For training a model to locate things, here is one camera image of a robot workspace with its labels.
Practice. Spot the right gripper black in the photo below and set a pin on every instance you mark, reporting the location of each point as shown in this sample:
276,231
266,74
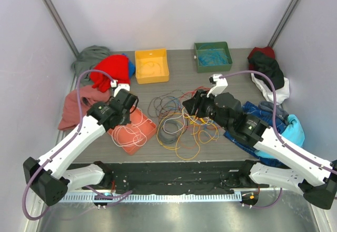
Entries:
198,102

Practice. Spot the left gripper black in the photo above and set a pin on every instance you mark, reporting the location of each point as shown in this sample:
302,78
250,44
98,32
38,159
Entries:
127,120

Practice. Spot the orange plastic bin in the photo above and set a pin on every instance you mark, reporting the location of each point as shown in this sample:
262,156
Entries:
133,136

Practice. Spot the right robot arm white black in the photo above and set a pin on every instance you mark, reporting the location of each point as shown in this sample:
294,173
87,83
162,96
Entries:
309,175

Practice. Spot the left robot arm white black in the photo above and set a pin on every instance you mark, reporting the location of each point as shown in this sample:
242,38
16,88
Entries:
49,176

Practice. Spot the blue cloth under red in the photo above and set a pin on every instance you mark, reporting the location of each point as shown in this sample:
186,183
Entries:
131,68

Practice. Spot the pink cloth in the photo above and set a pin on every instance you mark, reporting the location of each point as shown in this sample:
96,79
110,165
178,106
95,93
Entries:
88,97

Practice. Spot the yellow plastic bin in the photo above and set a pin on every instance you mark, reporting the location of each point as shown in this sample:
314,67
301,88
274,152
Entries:
151,66

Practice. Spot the green plastic bin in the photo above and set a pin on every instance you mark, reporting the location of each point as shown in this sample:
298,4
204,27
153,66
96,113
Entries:
212,57

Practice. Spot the blue striped cloth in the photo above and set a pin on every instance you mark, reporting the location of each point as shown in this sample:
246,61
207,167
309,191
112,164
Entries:
252,109

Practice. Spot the black cloth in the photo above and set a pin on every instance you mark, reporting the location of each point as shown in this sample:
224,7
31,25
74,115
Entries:
268,66

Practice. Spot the grey blue cloth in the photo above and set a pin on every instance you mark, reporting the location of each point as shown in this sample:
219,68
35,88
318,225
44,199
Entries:
280,112

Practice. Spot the white cloth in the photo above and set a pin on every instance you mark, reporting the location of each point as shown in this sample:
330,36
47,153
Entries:
281,94

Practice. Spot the dark red cloth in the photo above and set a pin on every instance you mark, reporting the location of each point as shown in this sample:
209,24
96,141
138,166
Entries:
268,51

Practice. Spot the light blue cloth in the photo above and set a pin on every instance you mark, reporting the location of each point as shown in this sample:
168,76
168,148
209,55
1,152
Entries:
287,125

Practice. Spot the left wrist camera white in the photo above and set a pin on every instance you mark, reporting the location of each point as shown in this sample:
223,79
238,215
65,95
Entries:
116,87

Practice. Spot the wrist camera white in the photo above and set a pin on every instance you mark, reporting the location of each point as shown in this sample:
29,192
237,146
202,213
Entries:
116,87
219,85

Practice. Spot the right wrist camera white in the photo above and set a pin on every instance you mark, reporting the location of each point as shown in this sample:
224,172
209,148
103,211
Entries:
219,85

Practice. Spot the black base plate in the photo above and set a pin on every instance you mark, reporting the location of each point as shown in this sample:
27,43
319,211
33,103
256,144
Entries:
177,178

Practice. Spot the slotted cable duct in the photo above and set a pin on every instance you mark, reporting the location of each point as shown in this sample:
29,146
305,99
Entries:
87,197

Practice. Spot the left aluminium corner post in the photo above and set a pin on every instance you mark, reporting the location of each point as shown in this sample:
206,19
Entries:
61,26

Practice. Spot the aluminium corner post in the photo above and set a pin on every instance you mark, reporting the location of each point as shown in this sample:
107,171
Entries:
283,22
61,26

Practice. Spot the right aluminium corner post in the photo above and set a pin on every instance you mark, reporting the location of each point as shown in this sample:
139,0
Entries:
283,22

